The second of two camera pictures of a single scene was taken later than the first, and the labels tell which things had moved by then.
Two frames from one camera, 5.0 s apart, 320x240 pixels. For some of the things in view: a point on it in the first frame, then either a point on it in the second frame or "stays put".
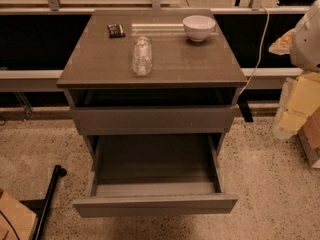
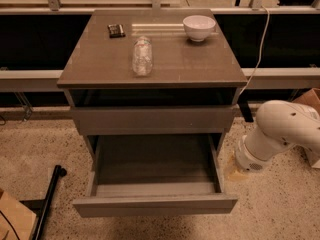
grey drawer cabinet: x=152 y=73 stays put
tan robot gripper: x=307 y=45 -> x=249 y=159
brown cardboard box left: x=16 y=221 stays put
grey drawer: x=154 y=175 stays put
